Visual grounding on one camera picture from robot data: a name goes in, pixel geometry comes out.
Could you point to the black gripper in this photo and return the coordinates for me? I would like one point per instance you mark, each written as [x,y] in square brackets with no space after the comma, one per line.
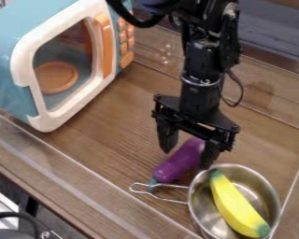
[193,114]

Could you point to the purple toy eggplant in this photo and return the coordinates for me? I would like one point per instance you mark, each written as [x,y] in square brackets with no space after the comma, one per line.
[179,163]

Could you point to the silver pot with wire handle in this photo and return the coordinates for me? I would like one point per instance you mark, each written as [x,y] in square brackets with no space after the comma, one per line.
[196,196]

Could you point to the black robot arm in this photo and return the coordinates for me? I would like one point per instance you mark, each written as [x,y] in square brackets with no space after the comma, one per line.
[211,50]

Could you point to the yellow toy vegetable piece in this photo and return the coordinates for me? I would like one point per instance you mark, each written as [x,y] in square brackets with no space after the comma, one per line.
[235,208]

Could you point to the clear acrylic front barrier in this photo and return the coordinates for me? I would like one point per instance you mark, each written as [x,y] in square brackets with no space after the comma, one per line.
[92,204]

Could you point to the blue toy microwave oven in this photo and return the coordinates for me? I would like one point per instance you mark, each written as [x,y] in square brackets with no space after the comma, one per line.
[62,49]

